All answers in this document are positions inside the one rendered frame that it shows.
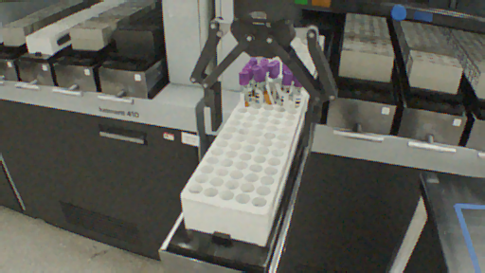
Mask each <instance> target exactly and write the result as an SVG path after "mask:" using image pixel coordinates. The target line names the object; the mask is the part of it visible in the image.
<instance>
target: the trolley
mask: <svg viewBox="0 0 485 273"><path fill-rule="evenodd" d="M418 184H419V186H418V188H417V191H416V193H415V195H414V198H413V201H412V204H411V206H410V209H409V212H408V214H407V217H406V219H405V222H404V226H403V228H402V231H401V233H400V235H399V238H398V240H397V243H396V245H395V247H394V249H393V252H392V254H391V257H390V259H389V262H388V264H387V267H386V271H385V273H403V271H404V267H405V265H406V263H407V261H408V259H409V257H410V254H411V252H412V250H413V248H414V246H415V244H416V242H417V240H418V238H419V236H420V234H421V231H422V228H423V226H424V224H425V221H426V219H427V218H428V220H427V221H428V224H429V227H430V229H431V235H432V240H433V242H434V247H435V251H436V256H437V260H438V265H439V269H440V273H485V178H484V177H478V176H475V177H472V176H466V175H453V174H447V173H444V174H440V173H428V172H422V173H420V175H419V178H418Z"/></svg>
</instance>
